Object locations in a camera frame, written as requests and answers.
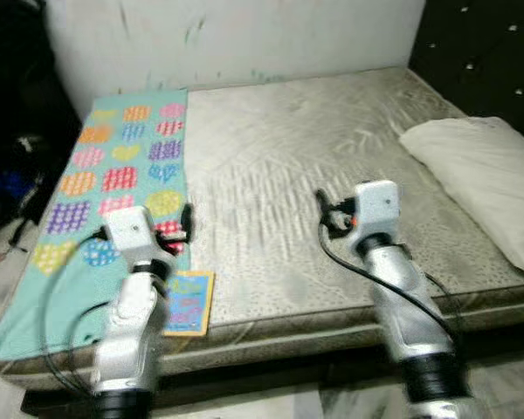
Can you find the white pillow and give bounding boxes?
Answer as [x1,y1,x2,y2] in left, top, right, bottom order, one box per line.
[397,115,524,277]

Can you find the yellow-edged blue children's book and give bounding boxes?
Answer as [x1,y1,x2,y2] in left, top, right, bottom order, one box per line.
[162,270,217,339]

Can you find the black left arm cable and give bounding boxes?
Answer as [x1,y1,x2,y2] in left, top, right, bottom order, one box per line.
[38,227,115,399]

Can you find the blue bag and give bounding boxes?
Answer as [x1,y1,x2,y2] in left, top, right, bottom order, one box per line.
[0,156,28,207]

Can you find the black bed frame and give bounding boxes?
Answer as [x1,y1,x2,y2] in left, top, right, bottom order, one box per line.
[21,335,524,419]

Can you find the dark wardrobe with small knobs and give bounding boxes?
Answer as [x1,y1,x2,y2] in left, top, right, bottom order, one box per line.
[407,0,524,146]

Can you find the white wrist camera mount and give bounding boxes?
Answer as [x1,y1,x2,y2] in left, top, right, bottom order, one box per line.
[102,205,172,260]
[353,180,402,237]

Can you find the turquoise blanket with colourful shapes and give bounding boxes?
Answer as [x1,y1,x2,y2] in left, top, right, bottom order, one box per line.
[0,87,191,361]

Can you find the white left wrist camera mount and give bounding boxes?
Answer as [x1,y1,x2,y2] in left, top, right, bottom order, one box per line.
[102,205,172,260]

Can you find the black bag with white print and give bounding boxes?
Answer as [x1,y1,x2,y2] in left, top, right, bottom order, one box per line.
[8,129,76,251]

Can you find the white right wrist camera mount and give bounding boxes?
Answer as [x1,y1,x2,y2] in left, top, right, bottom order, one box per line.
[353,180,402,237]

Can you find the grey quilted spotted mattress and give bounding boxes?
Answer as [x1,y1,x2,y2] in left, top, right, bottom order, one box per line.
[0,68,524,390]

